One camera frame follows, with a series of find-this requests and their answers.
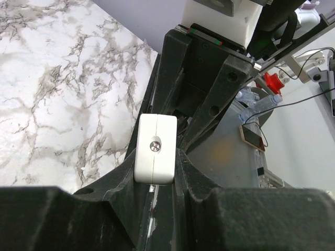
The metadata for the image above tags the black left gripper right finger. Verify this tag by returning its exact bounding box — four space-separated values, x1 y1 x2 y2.
174 150 334 250

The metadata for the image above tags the white remote control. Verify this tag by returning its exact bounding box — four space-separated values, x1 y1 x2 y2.
134 114 177 185

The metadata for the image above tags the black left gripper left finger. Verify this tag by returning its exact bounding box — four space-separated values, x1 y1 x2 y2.
1 154 139 250

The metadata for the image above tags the red knob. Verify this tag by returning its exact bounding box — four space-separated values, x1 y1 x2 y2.
264 72 285 95

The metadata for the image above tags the clear plastic water bottle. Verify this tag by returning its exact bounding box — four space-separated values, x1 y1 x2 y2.
239 94 283 124

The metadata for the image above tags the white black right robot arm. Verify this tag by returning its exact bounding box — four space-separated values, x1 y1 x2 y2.
152 1 302 150

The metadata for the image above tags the gold smartphone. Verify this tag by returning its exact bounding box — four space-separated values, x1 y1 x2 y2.
240 125 265 152

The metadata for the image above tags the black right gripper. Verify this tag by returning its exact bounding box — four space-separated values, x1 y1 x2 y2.
154 24 255 152

